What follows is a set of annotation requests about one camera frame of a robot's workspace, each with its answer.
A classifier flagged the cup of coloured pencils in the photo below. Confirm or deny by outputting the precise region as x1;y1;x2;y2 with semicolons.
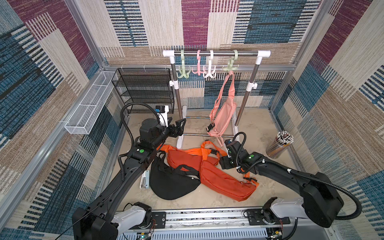
266;131;294;159

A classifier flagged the black waist bag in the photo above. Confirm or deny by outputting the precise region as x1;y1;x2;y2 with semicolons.
150;151;201;201

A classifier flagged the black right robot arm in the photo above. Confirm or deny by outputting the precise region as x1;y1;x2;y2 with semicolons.
221;138;363;228

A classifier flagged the white hook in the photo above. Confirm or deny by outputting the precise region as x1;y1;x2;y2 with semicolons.
203;50;217;79

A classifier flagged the white wire wall basket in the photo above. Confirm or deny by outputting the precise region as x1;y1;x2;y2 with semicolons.
65;71;115;135

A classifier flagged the right green hook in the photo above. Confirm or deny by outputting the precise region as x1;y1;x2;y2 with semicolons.
222;50;239;72

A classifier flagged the black mesh shelf rack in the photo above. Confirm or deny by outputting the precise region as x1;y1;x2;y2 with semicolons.
112;68;175;113

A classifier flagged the green hook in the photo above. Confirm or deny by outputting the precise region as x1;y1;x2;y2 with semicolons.
222;50;239;72
177;50;191;79

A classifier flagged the pink waist bag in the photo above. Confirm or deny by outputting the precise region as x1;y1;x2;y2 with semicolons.
206;71;237;147

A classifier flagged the white and steel clothes rack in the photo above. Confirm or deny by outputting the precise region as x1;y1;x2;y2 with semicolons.
163;50;271;148

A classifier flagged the pink hook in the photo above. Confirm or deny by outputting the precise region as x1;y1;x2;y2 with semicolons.
192;50;204;76

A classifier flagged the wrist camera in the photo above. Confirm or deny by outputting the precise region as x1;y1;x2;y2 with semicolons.
225;139;235;158
155;105;169;127

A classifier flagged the left green hook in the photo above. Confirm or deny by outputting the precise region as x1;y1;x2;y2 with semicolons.
177;50;191;79

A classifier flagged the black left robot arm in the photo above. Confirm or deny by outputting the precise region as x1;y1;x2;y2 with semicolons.
72;104;187;240

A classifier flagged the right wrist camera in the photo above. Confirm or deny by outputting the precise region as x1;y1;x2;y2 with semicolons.
225;139;235;158

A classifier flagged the orange waist bag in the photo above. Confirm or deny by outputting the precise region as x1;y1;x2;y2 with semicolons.
200;161;259;202
160;141;227;171

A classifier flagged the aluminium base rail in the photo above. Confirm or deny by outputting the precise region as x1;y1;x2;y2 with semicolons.
74;205;343;240

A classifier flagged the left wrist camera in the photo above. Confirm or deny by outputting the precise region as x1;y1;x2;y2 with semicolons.
155;105;169;127

